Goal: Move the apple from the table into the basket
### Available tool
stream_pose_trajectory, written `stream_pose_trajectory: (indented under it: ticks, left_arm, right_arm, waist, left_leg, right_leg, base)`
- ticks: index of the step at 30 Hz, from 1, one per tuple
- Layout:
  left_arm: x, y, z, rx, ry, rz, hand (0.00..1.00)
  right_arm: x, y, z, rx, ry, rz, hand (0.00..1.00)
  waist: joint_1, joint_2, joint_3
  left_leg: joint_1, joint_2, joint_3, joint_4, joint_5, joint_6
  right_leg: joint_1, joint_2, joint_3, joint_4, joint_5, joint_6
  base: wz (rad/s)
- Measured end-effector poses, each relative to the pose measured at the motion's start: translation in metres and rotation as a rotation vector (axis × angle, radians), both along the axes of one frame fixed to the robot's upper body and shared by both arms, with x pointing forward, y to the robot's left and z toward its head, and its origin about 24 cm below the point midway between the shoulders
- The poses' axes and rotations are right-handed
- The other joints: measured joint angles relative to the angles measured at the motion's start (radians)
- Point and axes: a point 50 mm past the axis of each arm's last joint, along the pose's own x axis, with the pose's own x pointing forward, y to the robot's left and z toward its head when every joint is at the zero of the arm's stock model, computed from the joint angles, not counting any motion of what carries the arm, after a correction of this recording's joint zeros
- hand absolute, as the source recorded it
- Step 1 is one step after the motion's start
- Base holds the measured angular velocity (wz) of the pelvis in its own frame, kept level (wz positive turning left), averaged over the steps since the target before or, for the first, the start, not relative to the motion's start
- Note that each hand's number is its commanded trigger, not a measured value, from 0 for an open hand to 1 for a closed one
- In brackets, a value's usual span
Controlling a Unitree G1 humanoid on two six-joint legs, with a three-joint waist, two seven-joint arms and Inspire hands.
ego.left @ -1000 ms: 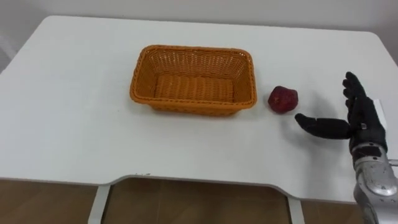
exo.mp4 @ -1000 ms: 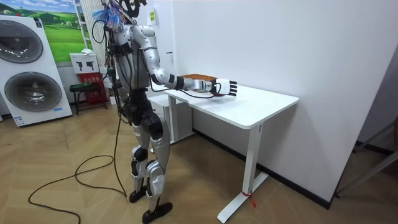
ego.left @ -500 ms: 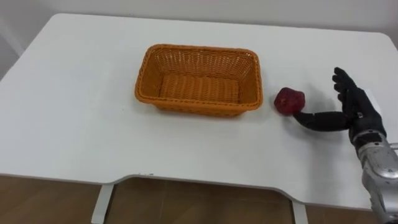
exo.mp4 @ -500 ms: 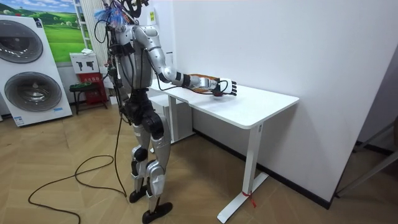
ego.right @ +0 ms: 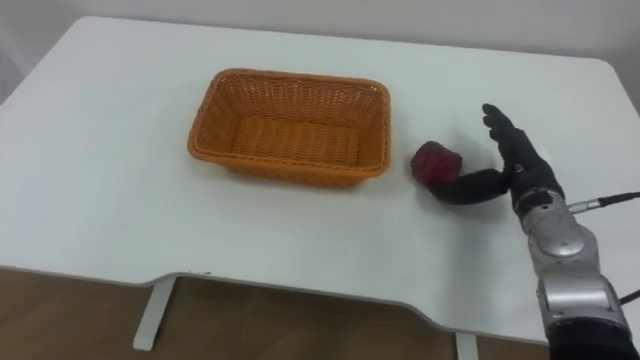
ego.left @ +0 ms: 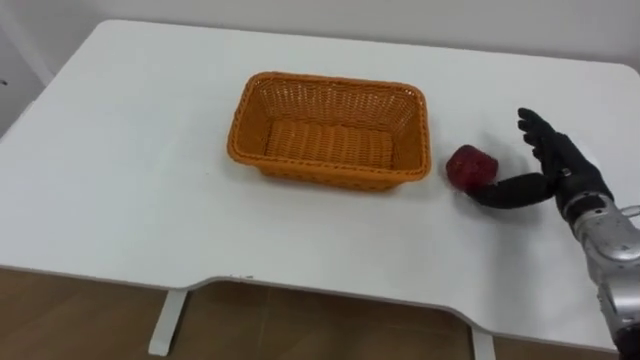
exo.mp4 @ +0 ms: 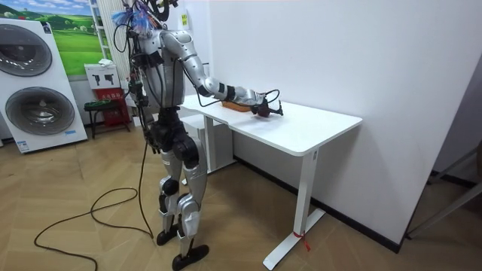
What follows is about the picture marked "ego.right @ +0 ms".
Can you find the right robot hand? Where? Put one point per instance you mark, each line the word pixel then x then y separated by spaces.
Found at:
pixel 527 165

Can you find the red strawberry soft toy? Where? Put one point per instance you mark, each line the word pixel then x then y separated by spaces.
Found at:
pixel 435 164

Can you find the orange woven basket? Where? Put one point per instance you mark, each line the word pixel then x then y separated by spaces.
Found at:
pixel 295 127

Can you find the white desk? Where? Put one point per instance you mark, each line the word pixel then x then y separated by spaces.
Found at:
pixel 150 175

